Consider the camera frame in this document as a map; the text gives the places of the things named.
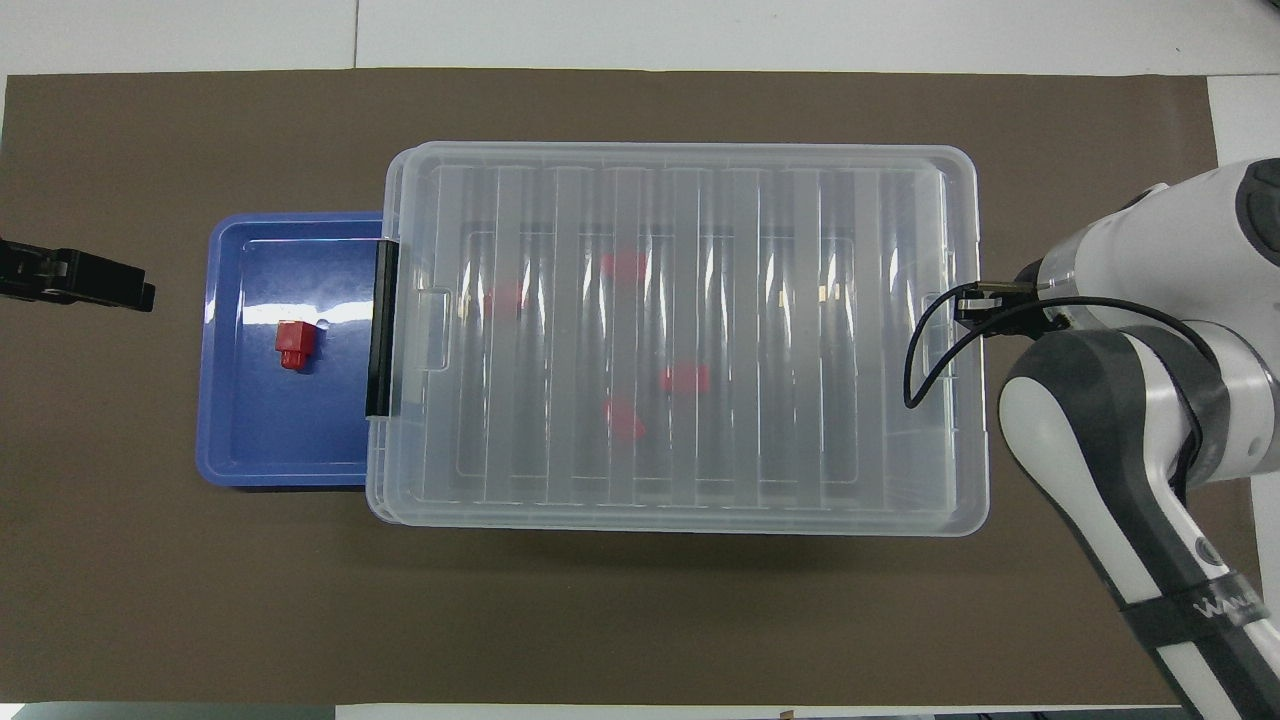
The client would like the brown table mat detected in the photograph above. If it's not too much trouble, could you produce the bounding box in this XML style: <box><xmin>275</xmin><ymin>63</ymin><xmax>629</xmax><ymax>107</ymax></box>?
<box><xmin>0</xmin><ymin>68</ymin><xmax>1276</xmax><ymax>706</ymax></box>

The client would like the black box latch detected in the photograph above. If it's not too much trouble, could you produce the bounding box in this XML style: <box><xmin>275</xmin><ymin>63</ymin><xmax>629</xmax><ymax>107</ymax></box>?
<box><xmin>364</xmin><ymin>240</ymin><xmax>400</xmax><ymax>418</ymax></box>

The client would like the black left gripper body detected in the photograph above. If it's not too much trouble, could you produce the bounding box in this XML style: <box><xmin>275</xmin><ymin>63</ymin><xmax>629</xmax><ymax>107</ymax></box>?
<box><xmin>0</xmin><ymin>238</ymin><xmax>144</xmax><ymax>308</ymax></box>

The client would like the blue plastic tray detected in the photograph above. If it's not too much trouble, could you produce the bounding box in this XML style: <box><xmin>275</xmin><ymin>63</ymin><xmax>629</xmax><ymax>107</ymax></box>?
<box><xmin>195</xmin><ymin>212</ymin><xmax>387</xmax><ymax>489</ymax></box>

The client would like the clear plastic storage box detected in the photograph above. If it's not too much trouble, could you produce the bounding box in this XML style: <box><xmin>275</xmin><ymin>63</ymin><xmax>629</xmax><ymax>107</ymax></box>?
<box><xmin>365</xmin><ymin>148</ymin><xmax>959</xmax><ymax>528</ymax></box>

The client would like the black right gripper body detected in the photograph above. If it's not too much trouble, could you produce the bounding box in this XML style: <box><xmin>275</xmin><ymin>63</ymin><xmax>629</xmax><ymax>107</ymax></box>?
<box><xmin>985</xmin><ymin>283</ymin><xmax>1049</xmax><ymax>334</ymax></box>

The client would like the clear ribbed box lid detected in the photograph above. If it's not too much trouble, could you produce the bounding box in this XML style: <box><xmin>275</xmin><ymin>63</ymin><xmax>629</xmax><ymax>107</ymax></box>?
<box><xmin>366</xmin><ymin>141</ymin><xmax>992</xmax><ymax>538</ymax></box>

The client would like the red block with square base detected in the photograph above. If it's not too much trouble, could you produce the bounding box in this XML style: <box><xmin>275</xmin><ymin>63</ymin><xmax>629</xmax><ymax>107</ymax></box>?
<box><xmin>275</xmin><ymin>320</ymin><xmax>317</xmax><ymax>372</ymax></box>

